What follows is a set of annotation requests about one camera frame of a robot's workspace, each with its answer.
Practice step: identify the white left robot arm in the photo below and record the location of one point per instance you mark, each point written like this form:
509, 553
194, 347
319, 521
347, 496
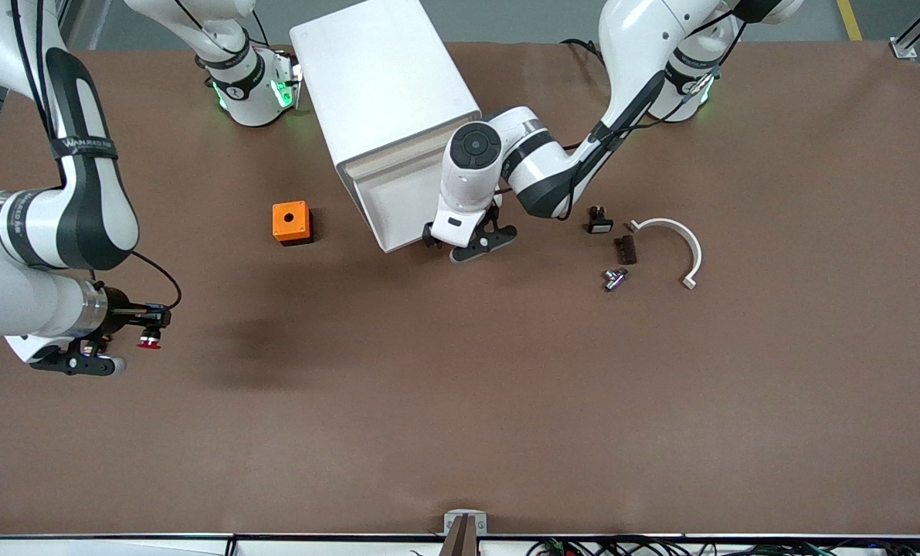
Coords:
471, 177

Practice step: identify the orange box with hole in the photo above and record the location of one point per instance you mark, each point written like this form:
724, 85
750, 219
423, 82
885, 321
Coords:
290, 220

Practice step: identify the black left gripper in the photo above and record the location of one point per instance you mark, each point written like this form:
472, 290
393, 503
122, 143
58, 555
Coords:
493, 212

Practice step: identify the brown upright post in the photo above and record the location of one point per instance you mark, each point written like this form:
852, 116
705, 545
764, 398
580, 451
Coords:
460, 540

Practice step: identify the white drawer cabinet housing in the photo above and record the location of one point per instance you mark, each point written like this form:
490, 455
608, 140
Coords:
382, 69

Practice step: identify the silver key switch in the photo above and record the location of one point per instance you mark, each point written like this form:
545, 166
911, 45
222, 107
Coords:
614, 279

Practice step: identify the red push button switch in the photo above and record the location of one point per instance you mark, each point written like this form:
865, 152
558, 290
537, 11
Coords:
149, 343

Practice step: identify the black switch with white face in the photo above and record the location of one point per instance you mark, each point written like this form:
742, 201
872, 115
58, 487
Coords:
600, 224

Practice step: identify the brown terminal block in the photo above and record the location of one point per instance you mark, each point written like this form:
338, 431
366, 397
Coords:
627, 250

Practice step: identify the white curved plastic bracket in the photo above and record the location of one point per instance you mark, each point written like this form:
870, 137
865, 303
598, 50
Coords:
664, 223

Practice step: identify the grey metal table bracket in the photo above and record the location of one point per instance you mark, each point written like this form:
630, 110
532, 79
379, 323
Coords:
452, 521

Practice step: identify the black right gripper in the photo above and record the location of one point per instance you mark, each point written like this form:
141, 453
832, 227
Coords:
117, 307

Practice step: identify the white cabinet drawer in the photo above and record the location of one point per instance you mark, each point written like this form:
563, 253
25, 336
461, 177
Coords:
390, 158
402, 205

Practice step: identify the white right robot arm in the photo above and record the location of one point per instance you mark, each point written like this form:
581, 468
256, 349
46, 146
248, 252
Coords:
81, 216

